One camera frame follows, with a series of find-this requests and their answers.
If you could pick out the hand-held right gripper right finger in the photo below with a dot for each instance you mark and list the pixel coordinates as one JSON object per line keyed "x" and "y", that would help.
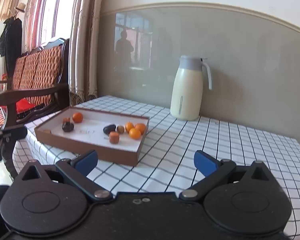
{"x": 205, "y": 162}

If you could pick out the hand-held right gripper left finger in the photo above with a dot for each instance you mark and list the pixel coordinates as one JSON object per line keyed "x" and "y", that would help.
{"x": 86, "y": 161}

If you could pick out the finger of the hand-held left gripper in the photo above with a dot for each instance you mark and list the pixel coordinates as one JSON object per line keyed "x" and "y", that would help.
{"x": 12, "y": 133}

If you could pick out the brown cardboard box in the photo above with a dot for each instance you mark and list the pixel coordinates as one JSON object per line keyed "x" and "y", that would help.
{"x": 95, "y": 142}

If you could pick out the brown cake piece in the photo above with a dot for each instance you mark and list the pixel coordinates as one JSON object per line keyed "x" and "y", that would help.
{"x": 48, "y": 131}

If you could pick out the carrot piece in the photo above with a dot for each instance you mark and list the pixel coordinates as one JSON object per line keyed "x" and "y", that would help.
{"x": 114, "y": 138}
{"x": 67, "y": 119}

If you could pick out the dark purple mangosteen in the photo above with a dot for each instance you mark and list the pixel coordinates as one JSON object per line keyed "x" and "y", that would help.
{"x": 67, "y": 127}
{"x": 109, "y": 129}

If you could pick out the small orange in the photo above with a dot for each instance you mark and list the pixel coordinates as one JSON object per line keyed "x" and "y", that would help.
{"x": 135, "y": 134}
{"x": 129, "y": 126}
{"x": 77, "y": 117}

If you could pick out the small brown round fruit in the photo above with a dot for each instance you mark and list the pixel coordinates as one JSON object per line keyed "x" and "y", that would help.
{"x": 120, "y": 129}

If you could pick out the large orange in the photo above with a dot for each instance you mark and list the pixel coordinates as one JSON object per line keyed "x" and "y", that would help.
{"x": 141, "y": 127}

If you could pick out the checked white tablecloth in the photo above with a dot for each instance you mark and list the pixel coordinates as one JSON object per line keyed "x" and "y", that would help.
{"x": 215, "y": 142}

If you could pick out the red cushion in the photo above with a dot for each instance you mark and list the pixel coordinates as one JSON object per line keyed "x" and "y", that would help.
{"x": 23, "y": 105}

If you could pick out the wooden sofa with orange cushions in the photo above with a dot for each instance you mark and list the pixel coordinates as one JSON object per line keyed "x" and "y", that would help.
{"x": 37, "y": 67}

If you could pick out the cream thermos jug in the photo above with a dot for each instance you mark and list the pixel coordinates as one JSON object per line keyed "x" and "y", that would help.
{"x": 186, "y": 97}

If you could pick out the black coat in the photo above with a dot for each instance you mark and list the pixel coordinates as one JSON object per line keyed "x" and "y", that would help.
{"x": 11, "y": 42}

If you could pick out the beige hat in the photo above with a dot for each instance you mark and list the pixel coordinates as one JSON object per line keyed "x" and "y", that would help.
{"x": 21, "y": 7}

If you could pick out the beige lace-trimmed curtain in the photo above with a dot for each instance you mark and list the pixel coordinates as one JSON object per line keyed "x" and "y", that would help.
{"x": 85, "y": 42}

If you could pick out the red-framed window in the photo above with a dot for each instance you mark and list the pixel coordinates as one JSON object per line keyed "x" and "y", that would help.
{"x": 50, "y": 12}

